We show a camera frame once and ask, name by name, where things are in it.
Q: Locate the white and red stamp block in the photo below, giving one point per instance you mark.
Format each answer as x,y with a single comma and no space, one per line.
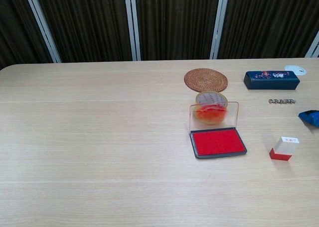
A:
284,147

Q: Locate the red box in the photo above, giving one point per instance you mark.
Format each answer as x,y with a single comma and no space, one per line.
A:
218,142

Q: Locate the yellowish tape roll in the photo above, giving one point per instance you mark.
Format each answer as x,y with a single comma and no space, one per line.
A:
210,120

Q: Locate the round woven rattan coaster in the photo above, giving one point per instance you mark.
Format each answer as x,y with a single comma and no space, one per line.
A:
205,80

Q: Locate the black pleated partition panel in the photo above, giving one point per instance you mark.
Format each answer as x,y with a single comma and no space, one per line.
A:
87,25
269,20
174,23
15,25

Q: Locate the dark blue patterned box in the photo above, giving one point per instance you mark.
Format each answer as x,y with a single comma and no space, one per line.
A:
271,81

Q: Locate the blue plastic packet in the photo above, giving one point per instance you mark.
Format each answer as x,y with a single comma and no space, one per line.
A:
311,117

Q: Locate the silver partition post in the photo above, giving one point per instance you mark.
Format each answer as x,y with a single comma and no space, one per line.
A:
314,46
132,25
219,25
42,25

